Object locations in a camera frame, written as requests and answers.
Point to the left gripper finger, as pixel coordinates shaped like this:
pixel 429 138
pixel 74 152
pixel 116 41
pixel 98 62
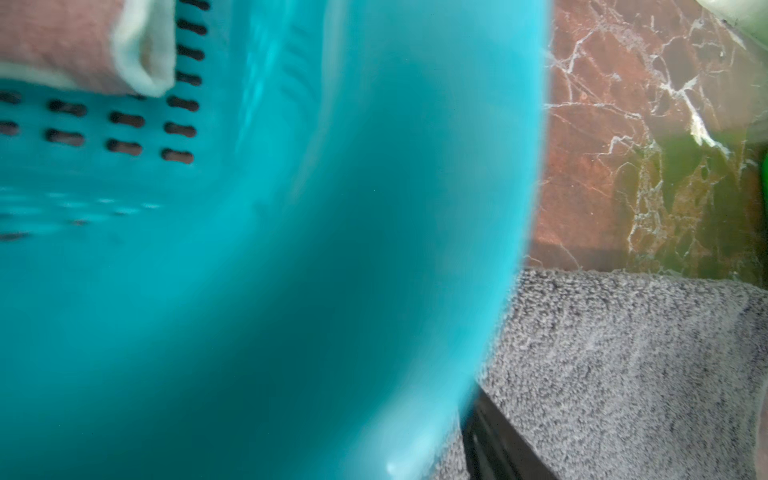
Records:
pixel 493 448

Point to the grey towel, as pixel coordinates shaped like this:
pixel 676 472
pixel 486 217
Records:
pixel 633 376

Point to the printed rabbit towel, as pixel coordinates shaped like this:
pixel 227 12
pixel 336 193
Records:
pixel 105 47

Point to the teal plastic basket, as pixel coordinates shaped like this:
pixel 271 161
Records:
pixel 291 265

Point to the green plastic basket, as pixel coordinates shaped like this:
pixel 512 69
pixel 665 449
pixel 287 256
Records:
pixel 764 182

